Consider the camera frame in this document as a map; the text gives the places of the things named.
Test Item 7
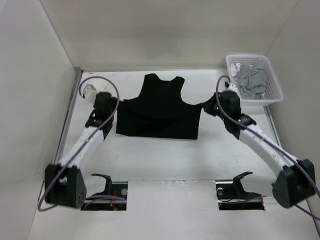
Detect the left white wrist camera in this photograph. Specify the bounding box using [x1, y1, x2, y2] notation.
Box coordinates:
[82, 84, 98, 104]

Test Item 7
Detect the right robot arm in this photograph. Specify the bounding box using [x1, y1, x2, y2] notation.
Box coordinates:
[202, 90, 320, 209]

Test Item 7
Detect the black tank top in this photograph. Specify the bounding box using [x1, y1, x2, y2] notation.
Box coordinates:
[116, 73, 206, 140]

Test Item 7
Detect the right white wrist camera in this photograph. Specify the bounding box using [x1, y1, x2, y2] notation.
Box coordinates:
[224, 80, 232, 89]

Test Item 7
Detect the grey tank top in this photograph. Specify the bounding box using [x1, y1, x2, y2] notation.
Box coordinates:
[238, 61, 268, 100]

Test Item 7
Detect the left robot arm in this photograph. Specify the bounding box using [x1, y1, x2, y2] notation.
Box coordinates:
[41, 92, 119, 209]

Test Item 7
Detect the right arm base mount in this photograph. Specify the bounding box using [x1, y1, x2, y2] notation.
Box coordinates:
[215, 171, 265, 211]

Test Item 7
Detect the pale pink tank top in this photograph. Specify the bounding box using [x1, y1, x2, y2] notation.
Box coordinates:
[230, 62, 242, 79]

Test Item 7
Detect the white plastic basket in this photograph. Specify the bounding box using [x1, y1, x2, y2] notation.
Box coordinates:
[225, 54, 284, 107]

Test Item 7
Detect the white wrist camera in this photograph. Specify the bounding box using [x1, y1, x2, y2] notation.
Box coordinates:
[82, 84, 98, 104]
[224, 80, 232, 89]

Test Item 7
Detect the white folded tank top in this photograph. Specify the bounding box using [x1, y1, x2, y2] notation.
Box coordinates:
[96, 79, 111, 92]

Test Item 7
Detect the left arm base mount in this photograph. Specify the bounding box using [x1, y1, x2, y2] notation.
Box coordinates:
[80, 173, 129, 211]

